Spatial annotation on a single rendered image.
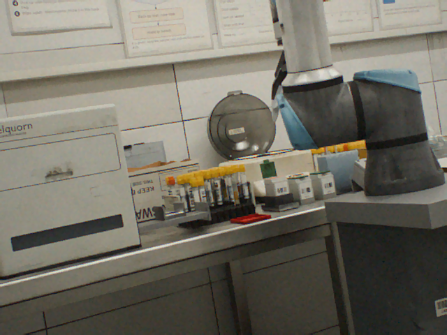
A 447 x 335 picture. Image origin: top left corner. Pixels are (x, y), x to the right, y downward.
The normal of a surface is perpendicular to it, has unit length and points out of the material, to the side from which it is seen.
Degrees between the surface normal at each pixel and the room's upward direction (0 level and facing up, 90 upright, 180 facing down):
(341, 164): 90
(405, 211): 90
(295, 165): 90
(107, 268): 90
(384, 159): 73
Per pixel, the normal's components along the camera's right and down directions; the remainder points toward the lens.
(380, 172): -0.73, -0.14
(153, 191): 0.42, -0.02
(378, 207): -0.88, 0.18
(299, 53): -0.40, 0.25
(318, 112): -0.02, 0.20
